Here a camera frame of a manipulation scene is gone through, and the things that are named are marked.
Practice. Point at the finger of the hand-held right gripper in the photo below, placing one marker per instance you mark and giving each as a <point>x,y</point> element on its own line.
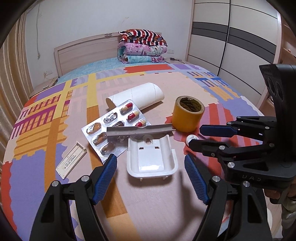
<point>215,130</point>
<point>203,147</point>

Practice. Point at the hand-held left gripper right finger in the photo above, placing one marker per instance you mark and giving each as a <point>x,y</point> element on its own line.
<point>196,176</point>

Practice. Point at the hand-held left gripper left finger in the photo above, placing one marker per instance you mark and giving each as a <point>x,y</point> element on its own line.
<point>106,175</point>

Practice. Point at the white bottle cap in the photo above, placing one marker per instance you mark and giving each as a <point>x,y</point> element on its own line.
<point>192,138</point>

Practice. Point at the yellow tape roll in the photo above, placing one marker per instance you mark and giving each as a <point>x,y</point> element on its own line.
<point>185,120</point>

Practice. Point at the beige plastic label strip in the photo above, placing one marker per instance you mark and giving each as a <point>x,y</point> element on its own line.
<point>69,162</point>

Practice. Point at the silver pill blister pack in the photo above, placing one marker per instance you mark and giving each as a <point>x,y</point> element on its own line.
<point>98,129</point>

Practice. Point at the white plastic tray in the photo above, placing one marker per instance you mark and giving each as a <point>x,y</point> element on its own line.
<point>150,160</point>

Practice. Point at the grey plastic strip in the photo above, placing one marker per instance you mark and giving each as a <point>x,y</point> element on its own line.
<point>129,132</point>

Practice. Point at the white paper roll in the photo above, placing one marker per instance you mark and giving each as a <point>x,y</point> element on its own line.
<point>143,95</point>

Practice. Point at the colourful patterned play mat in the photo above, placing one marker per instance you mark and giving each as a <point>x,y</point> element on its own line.
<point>161,204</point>

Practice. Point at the white sliding-door wardrobe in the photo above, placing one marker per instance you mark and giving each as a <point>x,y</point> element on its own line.
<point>231,58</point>

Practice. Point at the blue printed folded blanket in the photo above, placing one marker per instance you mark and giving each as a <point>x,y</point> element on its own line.
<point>138,59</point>

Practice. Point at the pink printed folded blanket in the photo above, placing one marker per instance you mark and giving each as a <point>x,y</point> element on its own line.
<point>141,49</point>

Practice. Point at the striped folded blanket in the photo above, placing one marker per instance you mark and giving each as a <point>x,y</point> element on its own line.
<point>143,36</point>

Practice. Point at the wooden headboard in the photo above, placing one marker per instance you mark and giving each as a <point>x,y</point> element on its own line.
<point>87,48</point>

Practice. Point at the beige striped curtain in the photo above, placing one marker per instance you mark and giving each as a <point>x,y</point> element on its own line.
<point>11,81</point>

